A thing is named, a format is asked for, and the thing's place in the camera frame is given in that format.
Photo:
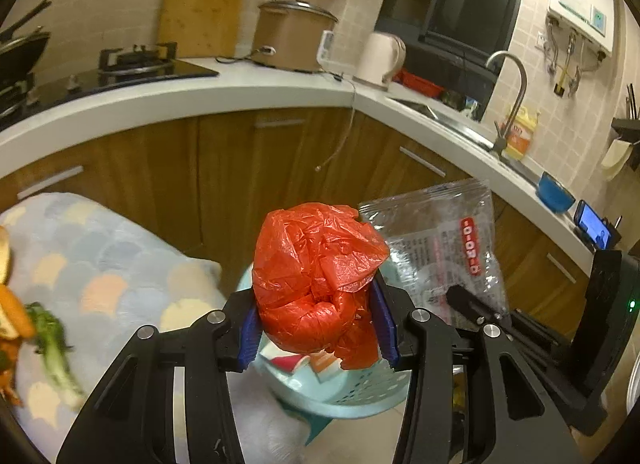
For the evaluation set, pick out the green leafy vegetable stalk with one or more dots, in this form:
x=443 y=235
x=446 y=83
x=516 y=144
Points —
x=52 y=344

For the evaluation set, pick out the black gas hob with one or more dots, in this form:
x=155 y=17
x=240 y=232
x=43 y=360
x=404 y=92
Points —
x=125 y=77

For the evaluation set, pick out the yellow pomelo peel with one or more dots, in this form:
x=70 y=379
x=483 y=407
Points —
x=4 y=254

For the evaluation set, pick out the red plastic basket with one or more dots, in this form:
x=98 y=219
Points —
x=420 y=83

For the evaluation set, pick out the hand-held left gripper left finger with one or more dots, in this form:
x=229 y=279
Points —
x=247 y=339

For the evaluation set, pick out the black wok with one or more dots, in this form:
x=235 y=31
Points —
x=20 y=52

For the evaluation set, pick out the white hanging cloth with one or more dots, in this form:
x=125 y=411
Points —
x=615 y=159

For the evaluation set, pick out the steel kitchen sink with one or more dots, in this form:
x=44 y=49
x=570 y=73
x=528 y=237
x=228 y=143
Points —
x=440 y=117

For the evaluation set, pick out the light green plastic wastebasket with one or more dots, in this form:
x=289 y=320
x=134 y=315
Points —
x=350 y=394

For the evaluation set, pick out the pastel scallop patterned mat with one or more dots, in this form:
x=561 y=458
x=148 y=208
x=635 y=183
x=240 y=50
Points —
x=100 y=254

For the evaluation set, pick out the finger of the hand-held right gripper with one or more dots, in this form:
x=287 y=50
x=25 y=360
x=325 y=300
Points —
x=470 y=301

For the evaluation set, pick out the small vegetable scraps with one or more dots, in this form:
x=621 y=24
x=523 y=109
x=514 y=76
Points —
x=7 y=384

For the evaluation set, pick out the white electric kettle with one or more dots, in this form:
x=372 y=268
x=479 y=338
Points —
x=377 y=59

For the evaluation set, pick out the metal sink faucet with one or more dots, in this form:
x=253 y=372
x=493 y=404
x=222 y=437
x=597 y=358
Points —
x=515 y=94

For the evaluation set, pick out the clear plastic packet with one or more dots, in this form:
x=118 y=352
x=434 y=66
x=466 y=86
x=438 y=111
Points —
x=440 y=244

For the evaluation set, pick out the wooden kitchen base cabinet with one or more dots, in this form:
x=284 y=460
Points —
x=275 y=184

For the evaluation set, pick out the metal water pipes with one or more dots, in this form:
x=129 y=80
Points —
x=565 y=59

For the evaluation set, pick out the red white paper carton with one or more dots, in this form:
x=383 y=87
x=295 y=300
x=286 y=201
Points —
x=320 y=366

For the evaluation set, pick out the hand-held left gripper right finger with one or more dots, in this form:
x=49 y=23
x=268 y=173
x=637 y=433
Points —
x=387 y=339

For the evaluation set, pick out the smartphone on black stand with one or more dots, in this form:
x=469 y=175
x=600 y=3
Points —
x=595 y=226

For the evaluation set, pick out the blue bowl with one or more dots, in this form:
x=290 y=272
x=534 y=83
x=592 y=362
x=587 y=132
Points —
x=555 y=194

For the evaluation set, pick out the red plastic bag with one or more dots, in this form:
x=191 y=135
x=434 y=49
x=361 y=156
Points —
x=315 y=284

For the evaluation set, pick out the wooden cutting board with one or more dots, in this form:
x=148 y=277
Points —
x=202 y=4

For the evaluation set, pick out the yellow detergent bottle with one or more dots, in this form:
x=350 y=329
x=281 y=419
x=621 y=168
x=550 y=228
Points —
x=522 y=132

